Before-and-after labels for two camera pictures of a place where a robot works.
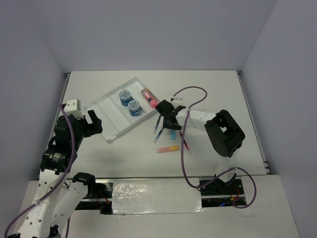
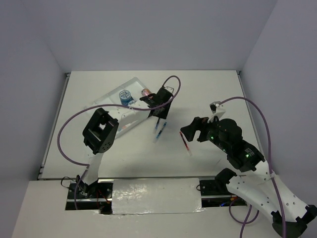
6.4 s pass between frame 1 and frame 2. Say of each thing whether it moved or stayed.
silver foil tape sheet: stayed
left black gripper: moved
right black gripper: moved
